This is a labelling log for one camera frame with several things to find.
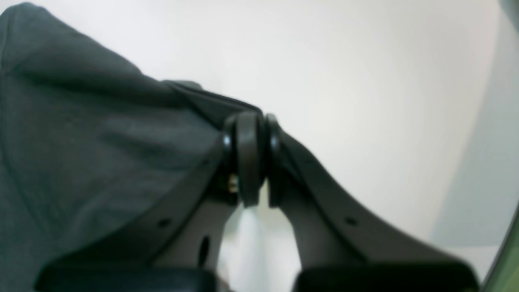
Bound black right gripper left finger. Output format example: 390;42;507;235
35;112;264;292

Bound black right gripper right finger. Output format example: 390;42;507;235
265;114;479;292

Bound dark grey t-shirt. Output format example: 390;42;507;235
0;2;258;292

